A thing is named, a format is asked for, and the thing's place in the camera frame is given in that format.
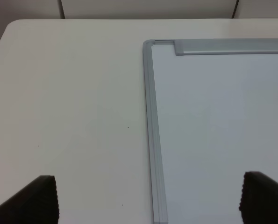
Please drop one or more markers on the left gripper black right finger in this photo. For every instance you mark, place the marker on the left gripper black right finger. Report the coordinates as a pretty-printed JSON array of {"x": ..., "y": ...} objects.
[{"x": 259, "y": 200}]

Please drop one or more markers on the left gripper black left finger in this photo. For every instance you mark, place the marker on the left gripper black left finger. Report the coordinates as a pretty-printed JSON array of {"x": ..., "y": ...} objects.
[{"x": 36, "y": 203}]

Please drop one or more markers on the white aluminium-framed whiteboard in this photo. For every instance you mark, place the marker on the white aluminium-framed whiteboard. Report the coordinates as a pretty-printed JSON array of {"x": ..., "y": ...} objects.
[{"x": 212, "y": 115}]

